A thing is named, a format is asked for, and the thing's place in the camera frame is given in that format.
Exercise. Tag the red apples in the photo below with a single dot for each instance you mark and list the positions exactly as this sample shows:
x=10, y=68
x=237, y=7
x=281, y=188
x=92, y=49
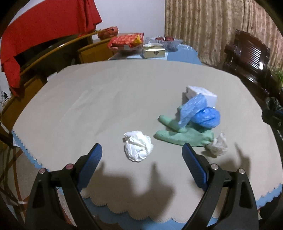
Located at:
x=166, y=38

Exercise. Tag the patterned beige curtain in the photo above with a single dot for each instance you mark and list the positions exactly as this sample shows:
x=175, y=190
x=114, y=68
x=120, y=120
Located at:
x=208, y=26

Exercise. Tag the glass fruit bowl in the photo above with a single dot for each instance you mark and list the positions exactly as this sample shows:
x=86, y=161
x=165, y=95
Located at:
x=169, y=46

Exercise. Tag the small crumpled white tissue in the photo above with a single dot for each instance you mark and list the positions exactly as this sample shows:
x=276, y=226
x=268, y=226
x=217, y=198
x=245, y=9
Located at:
x=219, y=145

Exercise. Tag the dark wooden armchair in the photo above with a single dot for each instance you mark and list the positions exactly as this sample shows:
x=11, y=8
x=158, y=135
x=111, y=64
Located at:
x=248, y=58

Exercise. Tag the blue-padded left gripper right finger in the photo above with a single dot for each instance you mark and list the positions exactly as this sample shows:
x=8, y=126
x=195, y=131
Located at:
x=239, y=210

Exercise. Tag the red cloth drape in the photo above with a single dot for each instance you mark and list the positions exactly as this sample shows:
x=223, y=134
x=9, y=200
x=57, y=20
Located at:
x=44, y=22

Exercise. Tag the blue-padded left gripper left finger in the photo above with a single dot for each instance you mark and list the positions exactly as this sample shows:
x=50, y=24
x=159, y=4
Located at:
x=44, y=210

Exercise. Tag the black trash bag bin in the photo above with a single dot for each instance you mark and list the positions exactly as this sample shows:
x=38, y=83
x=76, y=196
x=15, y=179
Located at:
x=273, y=104

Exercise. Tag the red snack bag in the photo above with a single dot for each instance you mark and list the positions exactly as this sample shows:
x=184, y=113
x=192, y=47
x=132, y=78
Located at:
x=128, y=40

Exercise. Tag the beige felt table mat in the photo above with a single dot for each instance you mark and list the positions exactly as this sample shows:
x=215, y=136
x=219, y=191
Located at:
x=99, y=102

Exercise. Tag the blue scalloped table cloth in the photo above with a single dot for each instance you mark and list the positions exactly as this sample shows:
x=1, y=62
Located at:
x=125, y=221

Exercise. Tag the wooden side cabinet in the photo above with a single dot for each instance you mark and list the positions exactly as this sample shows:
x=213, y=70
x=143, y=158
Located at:
x=95, y=52

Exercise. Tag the green rubber glove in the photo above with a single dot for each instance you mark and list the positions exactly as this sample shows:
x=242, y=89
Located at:
x=192, y=133

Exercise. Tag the green potted plant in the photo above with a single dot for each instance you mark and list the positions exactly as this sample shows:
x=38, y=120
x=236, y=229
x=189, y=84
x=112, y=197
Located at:
x=278, y=74

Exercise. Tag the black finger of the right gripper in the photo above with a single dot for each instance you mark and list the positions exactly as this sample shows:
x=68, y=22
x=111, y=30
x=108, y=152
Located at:
x=274, y=119

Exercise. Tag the blue plastic bag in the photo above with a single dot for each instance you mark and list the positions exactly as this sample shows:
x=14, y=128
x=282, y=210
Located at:
x=197, y=111

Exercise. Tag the wooden chair backrest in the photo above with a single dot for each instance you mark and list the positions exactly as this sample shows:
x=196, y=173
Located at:
x=45, y=59

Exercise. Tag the gold tissue box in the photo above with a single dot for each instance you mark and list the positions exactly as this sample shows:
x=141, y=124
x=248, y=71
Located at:
x=153, y=51

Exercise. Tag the white tissue ball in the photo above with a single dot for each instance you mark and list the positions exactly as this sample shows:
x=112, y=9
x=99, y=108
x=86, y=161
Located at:
x=137, y=146

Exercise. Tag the blue side table cloth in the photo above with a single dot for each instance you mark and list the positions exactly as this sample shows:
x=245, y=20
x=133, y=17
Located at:
x=184, y=53

